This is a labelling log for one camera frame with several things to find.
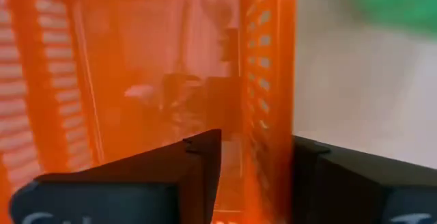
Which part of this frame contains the orange slotted plastic basket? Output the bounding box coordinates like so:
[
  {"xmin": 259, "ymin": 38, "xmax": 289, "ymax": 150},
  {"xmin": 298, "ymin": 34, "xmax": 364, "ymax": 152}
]
[{"xmin": 0, "ymin": 0, "xmax": 298, "ymax": 224}]

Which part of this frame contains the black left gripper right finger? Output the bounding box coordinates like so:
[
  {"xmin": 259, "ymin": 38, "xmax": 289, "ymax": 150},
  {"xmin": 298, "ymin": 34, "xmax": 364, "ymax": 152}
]
[{"xmin": 292, "ymin": 135, "xmax": 437, "ymax": 224}]

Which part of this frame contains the large green slotted plastic basket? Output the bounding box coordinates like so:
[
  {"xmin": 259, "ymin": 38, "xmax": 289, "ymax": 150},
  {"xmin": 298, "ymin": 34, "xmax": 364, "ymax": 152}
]
[{"xmin": 348, "ymin": 0, "xmax": 437, "ymax": 38}]

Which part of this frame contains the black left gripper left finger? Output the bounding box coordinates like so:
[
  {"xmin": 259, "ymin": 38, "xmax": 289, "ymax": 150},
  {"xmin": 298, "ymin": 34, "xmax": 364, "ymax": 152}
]
[{"xmin": 8, "ymin": 128, "xmax": 223, "ymax": 224}]

